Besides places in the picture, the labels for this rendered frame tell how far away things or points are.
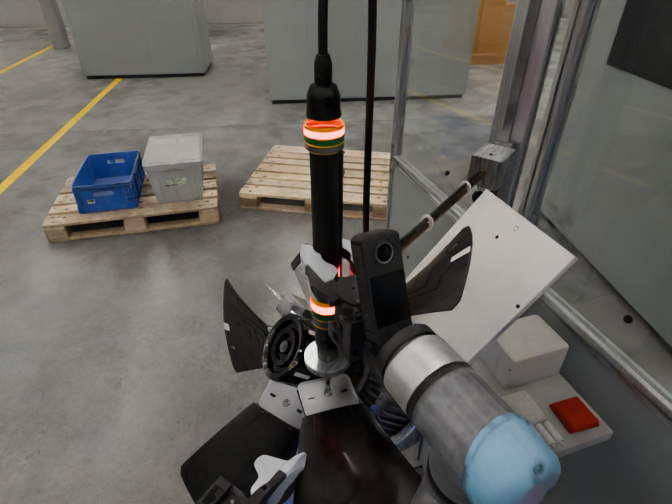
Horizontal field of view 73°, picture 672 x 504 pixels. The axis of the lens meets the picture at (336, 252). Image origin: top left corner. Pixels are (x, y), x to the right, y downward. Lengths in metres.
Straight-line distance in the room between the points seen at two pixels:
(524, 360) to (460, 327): 0.33
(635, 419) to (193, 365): 1.92
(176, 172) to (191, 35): 4.41
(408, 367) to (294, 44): 5.73
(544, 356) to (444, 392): 0.85
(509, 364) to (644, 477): 0.38
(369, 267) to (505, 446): 0.19
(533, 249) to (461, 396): 0.52
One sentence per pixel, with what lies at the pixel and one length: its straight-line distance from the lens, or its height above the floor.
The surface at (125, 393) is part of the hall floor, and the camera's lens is 2.49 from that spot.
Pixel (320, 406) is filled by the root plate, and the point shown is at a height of 1.19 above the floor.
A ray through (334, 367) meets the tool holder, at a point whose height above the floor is 1.28.
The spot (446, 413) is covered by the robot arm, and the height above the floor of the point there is 1.48.
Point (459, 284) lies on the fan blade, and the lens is 0.59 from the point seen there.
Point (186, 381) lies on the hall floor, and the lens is 2.43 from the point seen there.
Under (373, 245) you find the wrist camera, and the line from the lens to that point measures 0.44.
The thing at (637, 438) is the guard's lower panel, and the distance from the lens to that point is 1.31.
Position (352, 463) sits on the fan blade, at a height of 1.19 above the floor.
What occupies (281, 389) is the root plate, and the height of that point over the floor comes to 1.13.
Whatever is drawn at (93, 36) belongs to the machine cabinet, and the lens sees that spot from 8.06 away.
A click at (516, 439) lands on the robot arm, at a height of 1.49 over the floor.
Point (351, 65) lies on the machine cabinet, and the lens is 6.15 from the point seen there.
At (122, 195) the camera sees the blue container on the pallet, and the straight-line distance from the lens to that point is 3.64.
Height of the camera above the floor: 1.80
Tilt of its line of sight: 35 degrees down
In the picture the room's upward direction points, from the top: straight up
